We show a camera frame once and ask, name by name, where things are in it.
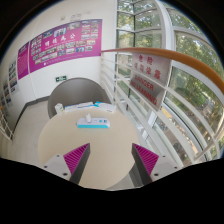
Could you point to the narrow magenta text poster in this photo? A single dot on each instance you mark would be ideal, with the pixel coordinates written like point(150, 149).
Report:
point(23, 61)

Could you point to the silver red-lettered danger sign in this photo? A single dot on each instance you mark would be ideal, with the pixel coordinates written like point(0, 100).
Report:
point(148, 80)

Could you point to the large magenta photo poster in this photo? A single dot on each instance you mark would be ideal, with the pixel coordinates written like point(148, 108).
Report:
point(75, 50)

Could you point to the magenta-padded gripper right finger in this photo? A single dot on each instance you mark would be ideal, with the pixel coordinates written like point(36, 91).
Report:
point(145, 159)

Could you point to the white photo board poster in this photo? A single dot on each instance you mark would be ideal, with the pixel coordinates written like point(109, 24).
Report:
point(12, 76)

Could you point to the white railing with wooden handrail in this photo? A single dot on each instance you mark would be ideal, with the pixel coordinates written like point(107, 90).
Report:
point(186, 60)

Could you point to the white-framed glass window wall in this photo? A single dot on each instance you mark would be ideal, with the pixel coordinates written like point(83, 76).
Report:
point(173, 30)

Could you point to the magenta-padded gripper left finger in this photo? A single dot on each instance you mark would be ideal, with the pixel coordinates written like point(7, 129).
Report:
point(78, 156)

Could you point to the green exit sign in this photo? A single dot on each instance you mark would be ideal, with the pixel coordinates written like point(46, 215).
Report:
point(61, 78)

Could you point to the white metal stair railing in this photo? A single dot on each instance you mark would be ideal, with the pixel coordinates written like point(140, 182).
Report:
point(6, 128)

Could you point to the small white and green box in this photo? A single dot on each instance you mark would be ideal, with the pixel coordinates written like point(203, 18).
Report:
point(59, 109)

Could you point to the grey round-backed chair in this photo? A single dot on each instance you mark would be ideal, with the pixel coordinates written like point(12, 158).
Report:
point(75, 91)

